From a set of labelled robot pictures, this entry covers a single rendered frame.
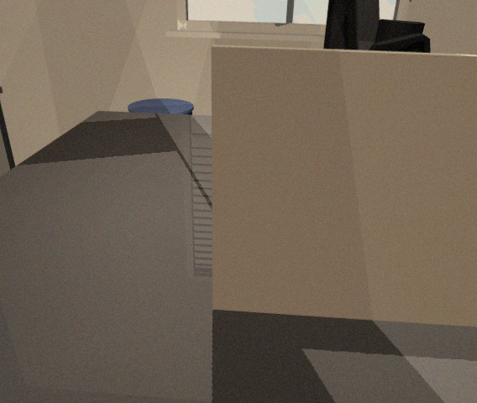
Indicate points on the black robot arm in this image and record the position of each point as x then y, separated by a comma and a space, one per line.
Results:
356, 25

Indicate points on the tan flat board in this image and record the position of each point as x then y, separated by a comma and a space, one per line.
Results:
344, 184

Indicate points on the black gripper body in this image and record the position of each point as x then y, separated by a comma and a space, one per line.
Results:
416, 43

